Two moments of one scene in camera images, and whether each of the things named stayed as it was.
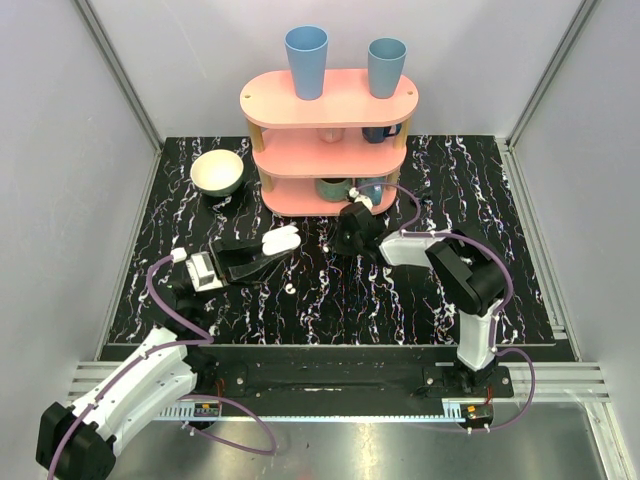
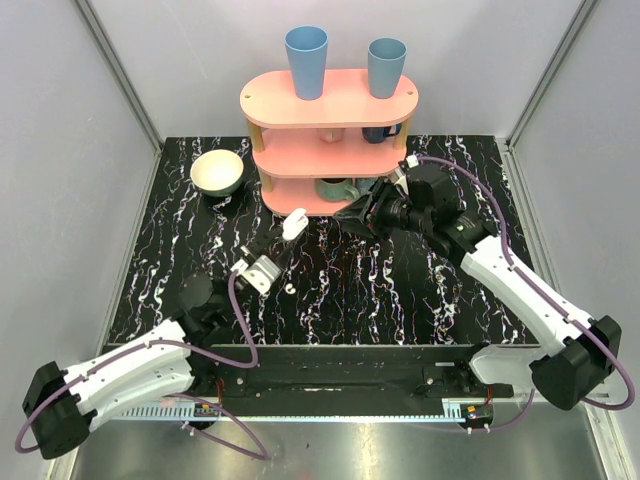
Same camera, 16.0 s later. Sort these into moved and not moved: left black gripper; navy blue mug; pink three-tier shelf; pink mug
Moved: left black gripper
Not moved: pink three-tier shelf; pink mug; navy blue mug
